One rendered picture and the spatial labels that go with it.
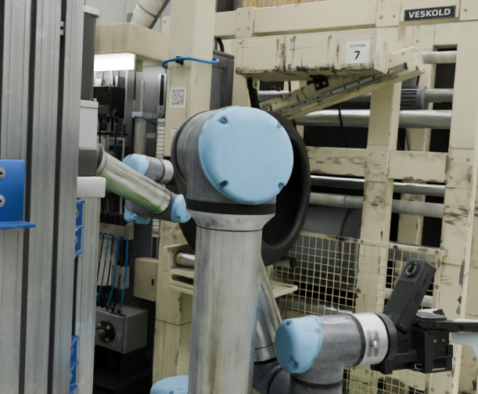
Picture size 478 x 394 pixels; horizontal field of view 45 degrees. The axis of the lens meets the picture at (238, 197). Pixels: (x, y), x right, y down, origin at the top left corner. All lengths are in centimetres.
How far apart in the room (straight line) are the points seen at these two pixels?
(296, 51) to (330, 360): 164
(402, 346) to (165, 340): 156
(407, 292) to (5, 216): 59
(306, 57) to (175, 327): 117
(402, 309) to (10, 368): 57
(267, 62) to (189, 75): 33
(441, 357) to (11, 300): 63
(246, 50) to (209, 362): 181
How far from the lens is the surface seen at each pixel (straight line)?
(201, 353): 75
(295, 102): 241
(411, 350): 93
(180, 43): 229
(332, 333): 82
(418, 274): 91
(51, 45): 87
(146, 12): 284
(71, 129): 88
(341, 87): 233
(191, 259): 212
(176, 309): 231
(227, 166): 67
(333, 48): 223
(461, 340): 95
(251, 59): 240
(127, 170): 140
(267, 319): 91
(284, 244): 213
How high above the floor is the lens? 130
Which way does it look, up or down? 4 degrees down
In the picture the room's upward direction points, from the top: 3 degrees clockwise
